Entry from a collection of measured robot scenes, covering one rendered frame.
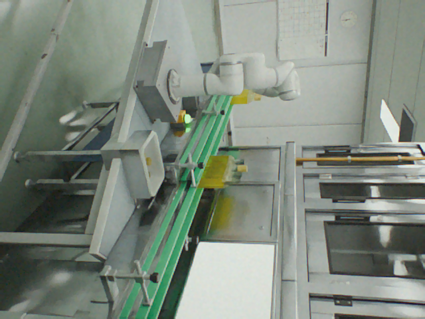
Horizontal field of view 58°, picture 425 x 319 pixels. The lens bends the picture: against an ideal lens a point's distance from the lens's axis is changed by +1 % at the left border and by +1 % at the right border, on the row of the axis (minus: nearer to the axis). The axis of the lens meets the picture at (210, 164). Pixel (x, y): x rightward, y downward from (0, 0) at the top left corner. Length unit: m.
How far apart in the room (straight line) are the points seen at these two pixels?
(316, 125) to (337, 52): 1.46
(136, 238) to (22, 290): 0.54
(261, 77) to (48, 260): 1.21
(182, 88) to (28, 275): 1.01
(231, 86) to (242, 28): 5.92
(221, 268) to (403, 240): 0.75
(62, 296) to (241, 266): 0.70
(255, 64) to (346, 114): 6.43
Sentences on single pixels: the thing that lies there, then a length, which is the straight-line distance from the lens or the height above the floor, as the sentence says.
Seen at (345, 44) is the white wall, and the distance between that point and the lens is 7.60.
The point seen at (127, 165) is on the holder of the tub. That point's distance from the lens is 1.49.
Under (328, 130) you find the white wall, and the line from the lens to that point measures 8.12.
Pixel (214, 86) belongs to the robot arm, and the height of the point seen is 1.06.
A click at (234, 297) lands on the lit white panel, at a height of 1.18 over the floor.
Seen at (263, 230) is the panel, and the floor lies 1.26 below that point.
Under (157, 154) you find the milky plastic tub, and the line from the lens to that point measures 1.61.
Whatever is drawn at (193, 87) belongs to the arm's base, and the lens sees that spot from 1.67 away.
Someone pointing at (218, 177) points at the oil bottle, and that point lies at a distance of 1.76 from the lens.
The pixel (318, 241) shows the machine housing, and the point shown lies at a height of 1.48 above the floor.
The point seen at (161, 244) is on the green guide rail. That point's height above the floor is 0.92.
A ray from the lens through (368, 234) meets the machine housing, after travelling 1.76.
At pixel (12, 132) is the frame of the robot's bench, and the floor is 0.19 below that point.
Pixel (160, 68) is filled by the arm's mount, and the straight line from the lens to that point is 1.63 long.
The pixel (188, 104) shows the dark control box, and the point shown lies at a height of 0.79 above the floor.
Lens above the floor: 1.39
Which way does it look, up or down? 12 degrees down
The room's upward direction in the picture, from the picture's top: 89 degrees clockwise
